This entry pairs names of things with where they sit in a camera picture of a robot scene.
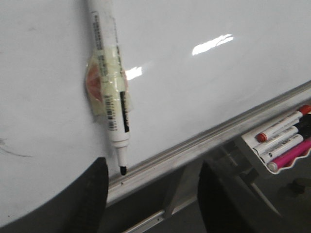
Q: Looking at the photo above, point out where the white whiteboard with aluminium frame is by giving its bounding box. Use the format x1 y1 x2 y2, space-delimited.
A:
0 0 311 226

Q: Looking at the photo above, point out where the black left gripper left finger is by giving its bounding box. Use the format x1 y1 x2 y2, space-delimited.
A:
0 157 108 233

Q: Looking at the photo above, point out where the white plastic marker tray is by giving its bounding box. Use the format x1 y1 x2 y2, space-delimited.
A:
240 101 311 176

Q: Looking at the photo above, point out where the pink marker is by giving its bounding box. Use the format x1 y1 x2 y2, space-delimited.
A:
267 138 311 172

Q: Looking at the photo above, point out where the black whiteboard marker with magnet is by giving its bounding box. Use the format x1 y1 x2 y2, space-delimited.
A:
86 0 130 175

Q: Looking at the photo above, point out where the black capped white marker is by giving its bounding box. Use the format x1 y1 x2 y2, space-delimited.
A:
252 119 311 155
259 134 309 164

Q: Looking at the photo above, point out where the red capped white marker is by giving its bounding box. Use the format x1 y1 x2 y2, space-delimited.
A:
255 105 311 142

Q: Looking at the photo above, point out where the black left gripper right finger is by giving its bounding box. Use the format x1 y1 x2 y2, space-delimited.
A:
198 162 289 233

